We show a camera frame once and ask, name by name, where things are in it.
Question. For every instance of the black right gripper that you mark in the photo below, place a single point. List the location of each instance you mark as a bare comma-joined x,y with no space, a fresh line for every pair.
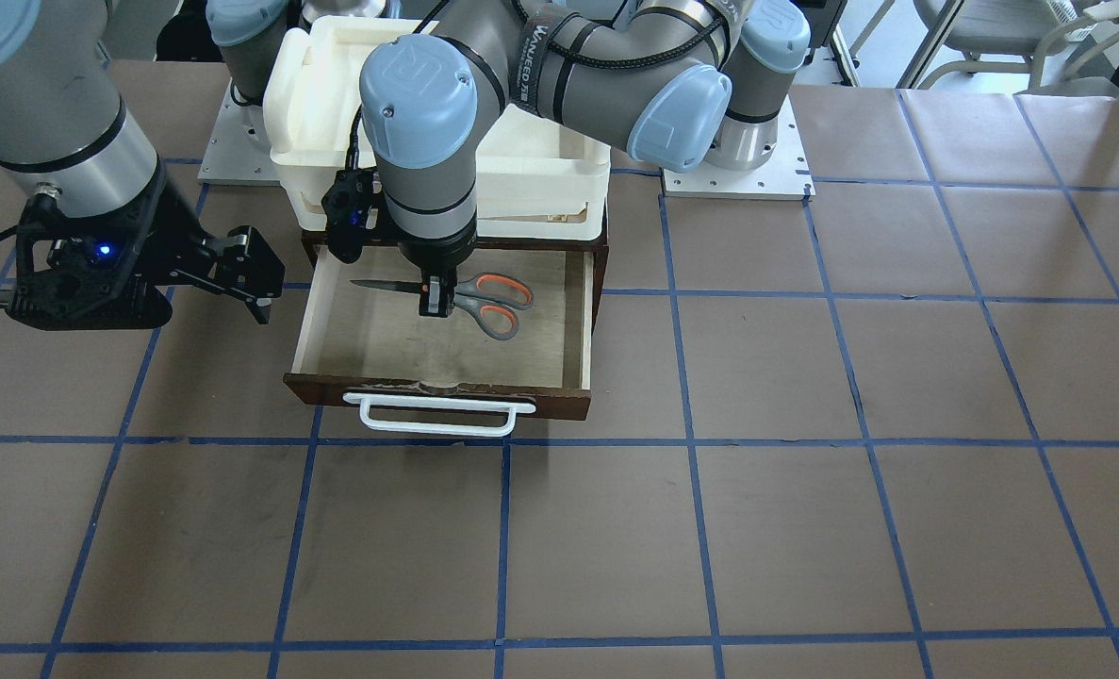
174,247

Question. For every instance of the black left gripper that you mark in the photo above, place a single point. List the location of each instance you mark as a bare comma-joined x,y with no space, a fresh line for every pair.
436,263

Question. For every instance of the grey orange scissors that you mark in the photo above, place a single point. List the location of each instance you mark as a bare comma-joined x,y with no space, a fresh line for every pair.
492,300

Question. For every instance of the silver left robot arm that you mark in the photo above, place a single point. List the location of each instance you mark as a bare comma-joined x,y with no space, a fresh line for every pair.
680,84

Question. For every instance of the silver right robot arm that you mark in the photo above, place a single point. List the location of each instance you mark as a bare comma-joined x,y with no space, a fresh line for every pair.
63,123

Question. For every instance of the dark wooden drawer cabinet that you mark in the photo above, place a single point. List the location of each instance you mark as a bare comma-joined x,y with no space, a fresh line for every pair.
313,243

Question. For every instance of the white foam tray box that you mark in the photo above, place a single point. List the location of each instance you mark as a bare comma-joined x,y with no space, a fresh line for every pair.
535,179

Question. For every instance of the grey chair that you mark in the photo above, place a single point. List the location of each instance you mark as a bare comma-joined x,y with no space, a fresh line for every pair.
1008,37

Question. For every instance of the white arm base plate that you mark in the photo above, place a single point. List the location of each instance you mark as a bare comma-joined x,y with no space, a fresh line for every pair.
238,152
785,174

